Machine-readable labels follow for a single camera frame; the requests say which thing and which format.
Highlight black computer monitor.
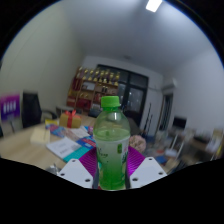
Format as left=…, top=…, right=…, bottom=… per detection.
left=172, top=115, right=188, bottom=130

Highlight wooden shelf unit with trophies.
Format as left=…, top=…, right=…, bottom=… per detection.
left=66, top=66, right=122, bottom=113

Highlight white booklet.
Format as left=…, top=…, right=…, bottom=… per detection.
left=45, top=136, right=82, bottom=159

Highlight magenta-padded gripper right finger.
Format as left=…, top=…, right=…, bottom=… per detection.
left=125, top=145, right=168, bottom=190

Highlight long wooden side desk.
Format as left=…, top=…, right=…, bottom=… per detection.
left=166, top=128, right=224, bottom=168

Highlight green drink bottle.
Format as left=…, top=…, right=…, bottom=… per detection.
left=92, top=95, right=131, bottom=191

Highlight black framed glass door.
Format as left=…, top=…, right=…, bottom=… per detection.
left=96, top=64, right=149, bottom=123

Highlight pale yellow book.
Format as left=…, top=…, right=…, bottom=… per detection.
left=29, top=126, right=52, bottom=145

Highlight pink flowers in white pot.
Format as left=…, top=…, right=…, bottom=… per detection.
left=129, top=134, right=148, bottom=154

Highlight ceiling light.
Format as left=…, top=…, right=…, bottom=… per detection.
left=145, top=0, right=164, bottom=13

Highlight yellow gift box red ribbon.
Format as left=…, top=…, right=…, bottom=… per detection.
left=59, top=109, right=83, bottom=129

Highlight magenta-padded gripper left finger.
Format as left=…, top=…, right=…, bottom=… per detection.
left=57, top=146, right=100, bottom=190

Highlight black office chair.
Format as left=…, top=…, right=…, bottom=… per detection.
left=21, top=92, right=58, bottom=129

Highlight blue colourful magazine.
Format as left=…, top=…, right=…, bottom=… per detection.
left=75, top=134, right=98, bottom=149

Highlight white air conditioner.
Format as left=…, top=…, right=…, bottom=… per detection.
left=161, top=79, right=178, bottom=91

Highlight purple sign board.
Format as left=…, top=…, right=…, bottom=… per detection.
left=0, top=94, right=22, bottom=122

